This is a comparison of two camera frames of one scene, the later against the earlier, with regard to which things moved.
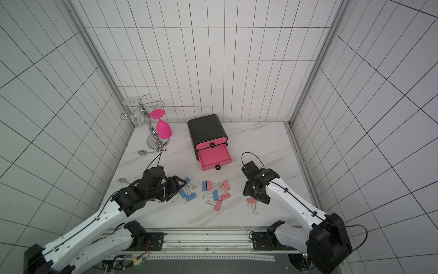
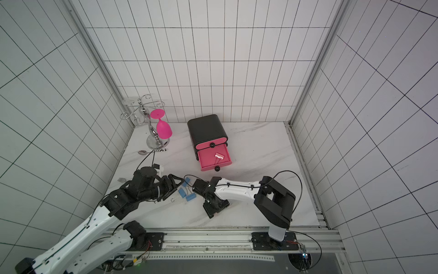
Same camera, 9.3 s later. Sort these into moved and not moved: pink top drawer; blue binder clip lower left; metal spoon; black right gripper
Moved: black right gripper
Not moved: pink top drawer; metal spoon; blue binder clip lower left
